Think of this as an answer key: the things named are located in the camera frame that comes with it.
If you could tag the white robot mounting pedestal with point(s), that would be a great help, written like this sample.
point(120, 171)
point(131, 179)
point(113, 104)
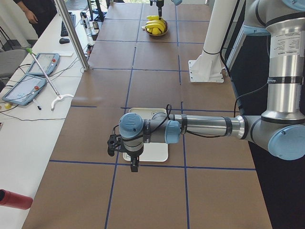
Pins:
point(207, 68)

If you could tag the person in black clothes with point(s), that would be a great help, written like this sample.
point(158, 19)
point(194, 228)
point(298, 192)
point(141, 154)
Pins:
point(38, 12)

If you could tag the upper teach pendant tablet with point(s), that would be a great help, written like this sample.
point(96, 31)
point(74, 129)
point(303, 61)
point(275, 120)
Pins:
point(48, 61)

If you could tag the aluminium frame post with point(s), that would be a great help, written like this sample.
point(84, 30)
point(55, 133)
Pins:
point(72, 33)

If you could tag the white rectangular plastic tray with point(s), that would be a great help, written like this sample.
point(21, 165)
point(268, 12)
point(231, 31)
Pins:
point(153, 152)

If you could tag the grey office chair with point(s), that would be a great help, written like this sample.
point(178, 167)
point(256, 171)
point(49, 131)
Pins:
point(10, 61)

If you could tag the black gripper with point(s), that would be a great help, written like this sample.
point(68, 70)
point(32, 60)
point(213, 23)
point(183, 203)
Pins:
point(134, 156)
point(159, 4)

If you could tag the silver reacher grabber stick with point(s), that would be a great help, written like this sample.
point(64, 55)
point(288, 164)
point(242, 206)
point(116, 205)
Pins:
point(59, 96)

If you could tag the teach pendant tablet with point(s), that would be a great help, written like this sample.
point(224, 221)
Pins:
point(25, 90)
point(48, 61)

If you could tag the woven brown wicker basket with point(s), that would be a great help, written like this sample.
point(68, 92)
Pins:
point(156, 31)

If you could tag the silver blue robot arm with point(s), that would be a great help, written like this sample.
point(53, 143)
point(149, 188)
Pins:
point(176, 2)
point(280, 129)

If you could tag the black marker pen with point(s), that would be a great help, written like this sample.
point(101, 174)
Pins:
point(37, 104)

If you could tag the black computer mouse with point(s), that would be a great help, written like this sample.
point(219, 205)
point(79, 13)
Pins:
point(64, 40)

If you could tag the lower teach pendant tablet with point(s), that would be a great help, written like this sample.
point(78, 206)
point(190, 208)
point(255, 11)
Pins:
point(25, 90)

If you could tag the red cylindrical bottle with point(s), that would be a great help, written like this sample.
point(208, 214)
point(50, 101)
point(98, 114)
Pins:
point(15, 200)

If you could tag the yellow banana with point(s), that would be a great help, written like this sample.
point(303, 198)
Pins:
point(156, 23)
point(153, 17)

